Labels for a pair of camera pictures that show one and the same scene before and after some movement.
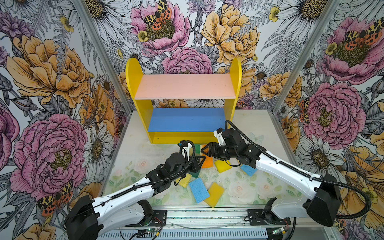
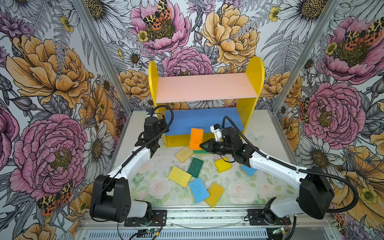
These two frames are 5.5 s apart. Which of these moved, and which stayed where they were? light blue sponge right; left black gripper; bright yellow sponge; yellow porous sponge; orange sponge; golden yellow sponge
Moved: orange sponge; left black gripper
Stayed: bright yellow sponge; light blue sponge right; yellow porous sponge; golden yellow sponge
